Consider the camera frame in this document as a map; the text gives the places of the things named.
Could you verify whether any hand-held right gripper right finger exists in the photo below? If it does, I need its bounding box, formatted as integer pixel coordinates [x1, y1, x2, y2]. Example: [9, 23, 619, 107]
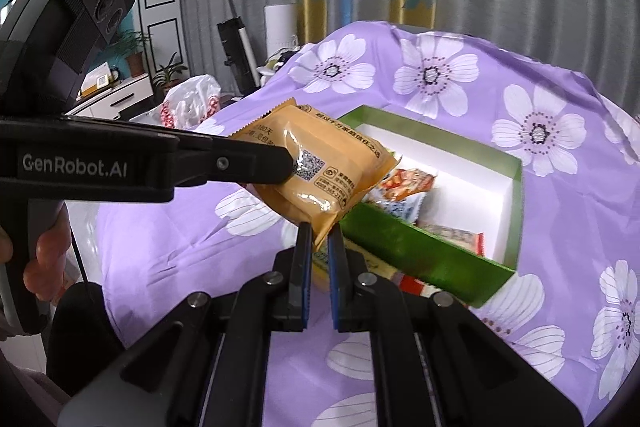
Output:
[327, 223, 585, 427]

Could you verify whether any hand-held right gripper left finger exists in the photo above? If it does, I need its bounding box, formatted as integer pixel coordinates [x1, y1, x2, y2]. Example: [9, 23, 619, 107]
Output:
[59, 223, 315, 427]

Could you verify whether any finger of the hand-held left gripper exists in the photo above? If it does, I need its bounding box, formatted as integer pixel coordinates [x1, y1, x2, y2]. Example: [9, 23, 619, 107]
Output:
[170, 134, 297, 188]

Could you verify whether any orange pastry packet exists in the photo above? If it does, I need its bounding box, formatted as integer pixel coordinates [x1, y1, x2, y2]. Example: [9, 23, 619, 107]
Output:
[231, 99, 401, 253]

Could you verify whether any green cardboard box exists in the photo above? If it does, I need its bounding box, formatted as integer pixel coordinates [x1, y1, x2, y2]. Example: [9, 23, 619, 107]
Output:
[327, 105, 524, 309]

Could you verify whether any person's left forearm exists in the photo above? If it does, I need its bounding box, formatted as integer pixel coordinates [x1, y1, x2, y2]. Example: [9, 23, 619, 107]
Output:
[0, 347, 68, 423]

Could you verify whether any person's left hand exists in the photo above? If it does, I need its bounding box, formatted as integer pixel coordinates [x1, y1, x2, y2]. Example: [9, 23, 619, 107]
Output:
[22, 206, 69, 302]

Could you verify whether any yellow green cracker packet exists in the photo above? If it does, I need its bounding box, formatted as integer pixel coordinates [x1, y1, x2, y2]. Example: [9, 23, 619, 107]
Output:
[344, 241, 402, 284]

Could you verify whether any white low cabinet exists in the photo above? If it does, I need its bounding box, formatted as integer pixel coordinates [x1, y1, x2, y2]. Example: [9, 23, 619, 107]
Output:
[65, 72, 156, 120]

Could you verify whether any red white snack packet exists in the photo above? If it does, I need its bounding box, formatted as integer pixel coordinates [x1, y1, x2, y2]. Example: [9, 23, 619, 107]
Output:
[399, 273, 444, 301]

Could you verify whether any white plastic bag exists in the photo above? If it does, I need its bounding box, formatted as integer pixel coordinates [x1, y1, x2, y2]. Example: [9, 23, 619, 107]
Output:
[131, 74, 221, 130]

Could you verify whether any yellow cardboard box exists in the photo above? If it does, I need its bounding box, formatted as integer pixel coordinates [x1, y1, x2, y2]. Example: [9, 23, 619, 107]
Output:
[80, 62, 121, 98]

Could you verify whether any blue white snack packet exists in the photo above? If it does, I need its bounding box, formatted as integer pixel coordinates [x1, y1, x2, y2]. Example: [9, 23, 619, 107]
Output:
[372, 196, 427, 224]

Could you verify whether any black upright vacuum cleaner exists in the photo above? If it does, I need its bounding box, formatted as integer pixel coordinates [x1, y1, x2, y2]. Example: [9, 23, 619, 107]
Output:
[200, 0, 261, 95]

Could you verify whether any potted green plant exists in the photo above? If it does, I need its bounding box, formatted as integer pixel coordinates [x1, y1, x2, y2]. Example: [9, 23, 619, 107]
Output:
[152, 52, 188, 100]

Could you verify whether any red orange printed snack packet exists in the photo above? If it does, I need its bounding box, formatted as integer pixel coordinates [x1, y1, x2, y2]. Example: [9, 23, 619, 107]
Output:
[379, 166, 437, 204]

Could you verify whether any pale snack packet red edge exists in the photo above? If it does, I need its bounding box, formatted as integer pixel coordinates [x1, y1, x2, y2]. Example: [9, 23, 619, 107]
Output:
[419, 221, 487, 259]

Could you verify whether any white cylindrical air purifier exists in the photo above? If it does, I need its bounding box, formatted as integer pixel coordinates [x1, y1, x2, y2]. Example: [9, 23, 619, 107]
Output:
[264, 3, 301, 58]

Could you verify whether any dark cloth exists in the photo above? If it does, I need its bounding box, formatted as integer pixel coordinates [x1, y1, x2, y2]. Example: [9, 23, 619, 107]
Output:
[46, 282, 126, 365]

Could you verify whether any purple floral bedsheet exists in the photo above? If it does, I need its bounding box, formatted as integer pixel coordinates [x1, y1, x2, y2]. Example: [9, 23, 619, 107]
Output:
[65, 21, 640, 427]

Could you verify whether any black cable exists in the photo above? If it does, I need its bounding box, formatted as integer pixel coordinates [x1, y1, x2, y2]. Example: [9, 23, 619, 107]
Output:
[69, 202, 90, 285]

